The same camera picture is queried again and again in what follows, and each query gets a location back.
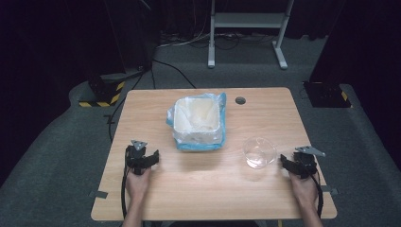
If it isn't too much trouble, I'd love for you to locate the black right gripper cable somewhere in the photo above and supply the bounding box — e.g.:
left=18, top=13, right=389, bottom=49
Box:
left=311, top=172, right=324, bottom=218

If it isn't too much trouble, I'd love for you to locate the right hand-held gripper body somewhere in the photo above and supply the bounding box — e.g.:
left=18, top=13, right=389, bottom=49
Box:
left=292, top=145, right=326, bottom=180

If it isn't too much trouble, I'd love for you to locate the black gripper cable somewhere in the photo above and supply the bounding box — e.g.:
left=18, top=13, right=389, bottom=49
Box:
left=311, top=172, right=324, bottom=218
left=120, top=148, right=131, bottom=219

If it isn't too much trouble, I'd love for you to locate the person's right hand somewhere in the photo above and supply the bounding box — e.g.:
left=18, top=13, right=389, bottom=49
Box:
left=288, top=171, right=320, bottom=206

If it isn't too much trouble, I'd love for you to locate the white square trash bin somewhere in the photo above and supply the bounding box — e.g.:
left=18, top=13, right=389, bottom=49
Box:
left=172, top=96, right=221, bottom=146

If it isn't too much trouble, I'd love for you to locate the clear plastic cup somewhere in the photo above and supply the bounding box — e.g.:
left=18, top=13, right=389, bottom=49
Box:
left=242, top=135, right=278, bottom=170

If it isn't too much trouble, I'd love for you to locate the person's left hand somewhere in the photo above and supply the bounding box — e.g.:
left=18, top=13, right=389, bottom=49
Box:
left=125, top=167, right=153, bottom=202

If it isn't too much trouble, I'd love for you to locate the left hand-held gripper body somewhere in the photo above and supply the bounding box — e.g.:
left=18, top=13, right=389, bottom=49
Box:
left=127, top=139, right=149, bottom=176

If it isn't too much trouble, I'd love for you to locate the black yellow striped stand base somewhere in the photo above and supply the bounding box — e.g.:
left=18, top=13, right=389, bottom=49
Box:
left=78, top=73, right=126, bottom=109

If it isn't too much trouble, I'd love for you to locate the plastic bag of food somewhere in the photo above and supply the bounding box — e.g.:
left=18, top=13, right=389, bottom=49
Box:
left=166, top=92, right=228, bottom=152

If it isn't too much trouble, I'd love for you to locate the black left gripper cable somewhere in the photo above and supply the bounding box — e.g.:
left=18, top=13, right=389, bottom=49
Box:
left=120, top=148, right=131, bottom=219

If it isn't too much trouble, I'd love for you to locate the black floor cable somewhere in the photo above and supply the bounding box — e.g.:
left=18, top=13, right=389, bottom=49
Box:
left=152, top=58, right=198, bottom=90
left=103, top=69, right=147, bottom=144

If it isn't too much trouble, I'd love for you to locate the white floor cable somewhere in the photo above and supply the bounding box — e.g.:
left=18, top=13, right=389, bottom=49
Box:
left=156, top=31, right=212, bottom=49

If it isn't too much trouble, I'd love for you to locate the white metal stand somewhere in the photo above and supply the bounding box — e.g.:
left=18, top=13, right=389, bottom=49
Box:
left=206, top=0, right=295, bottom=71

